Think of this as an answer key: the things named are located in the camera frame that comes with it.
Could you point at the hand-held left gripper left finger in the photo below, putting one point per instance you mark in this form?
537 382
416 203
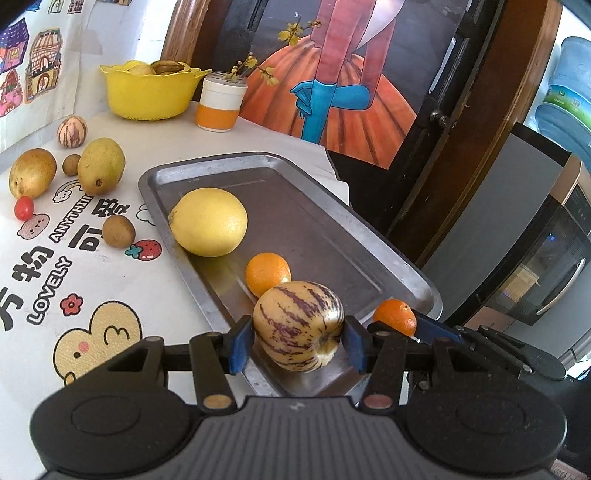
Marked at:
238 346

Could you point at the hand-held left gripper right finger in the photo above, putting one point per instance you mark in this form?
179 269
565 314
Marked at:
354 346

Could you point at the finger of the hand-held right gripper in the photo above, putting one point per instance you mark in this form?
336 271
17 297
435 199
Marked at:
436 326
383 328

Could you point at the small orange tangerine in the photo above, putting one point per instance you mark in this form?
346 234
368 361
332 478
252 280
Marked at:
395 316

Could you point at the large striped pepino melon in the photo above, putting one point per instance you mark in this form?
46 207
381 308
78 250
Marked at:
298 325

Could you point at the metal tray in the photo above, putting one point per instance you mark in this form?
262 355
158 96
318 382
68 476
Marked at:
323 240

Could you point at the green yellow mango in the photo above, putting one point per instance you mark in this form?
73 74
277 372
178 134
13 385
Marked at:
100 165

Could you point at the yellow brown pear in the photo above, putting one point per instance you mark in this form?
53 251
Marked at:
32 173

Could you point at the small striped pepino melon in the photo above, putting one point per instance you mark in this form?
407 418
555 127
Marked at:
71 132

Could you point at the printed white tablecloth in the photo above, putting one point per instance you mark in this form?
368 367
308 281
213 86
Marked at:
138 295

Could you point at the microwave oven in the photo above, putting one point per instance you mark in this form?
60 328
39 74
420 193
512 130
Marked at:
545 267

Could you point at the large yellow citrus fruit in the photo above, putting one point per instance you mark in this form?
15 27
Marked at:
207 221

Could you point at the grey cabinet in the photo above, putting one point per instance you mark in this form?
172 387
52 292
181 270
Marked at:
508 207

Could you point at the metal door knob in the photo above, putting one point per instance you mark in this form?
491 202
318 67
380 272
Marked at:
438 119

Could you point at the white and orange cup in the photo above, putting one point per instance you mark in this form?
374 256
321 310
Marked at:
219 106

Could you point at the red cherry tomato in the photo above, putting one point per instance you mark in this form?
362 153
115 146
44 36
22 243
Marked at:
24 207

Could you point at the yellow plastic bowl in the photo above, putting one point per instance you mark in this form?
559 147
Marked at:
147 97

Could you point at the blue water bottle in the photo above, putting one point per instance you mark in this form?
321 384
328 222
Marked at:
568 92

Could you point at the yellow flower sprig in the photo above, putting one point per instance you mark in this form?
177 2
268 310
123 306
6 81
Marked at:
251 69

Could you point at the brown fruit in bowl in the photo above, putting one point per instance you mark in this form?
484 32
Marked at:
170 67

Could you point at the pale fruit in bowl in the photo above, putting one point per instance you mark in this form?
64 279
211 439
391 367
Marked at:
139 69

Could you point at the coloured houses drawing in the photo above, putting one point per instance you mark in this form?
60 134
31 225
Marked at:
44 64

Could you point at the wall poster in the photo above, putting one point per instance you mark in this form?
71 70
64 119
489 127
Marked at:
369 115

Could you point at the wooden door frame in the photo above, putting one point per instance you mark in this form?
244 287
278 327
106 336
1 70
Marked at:
508 115

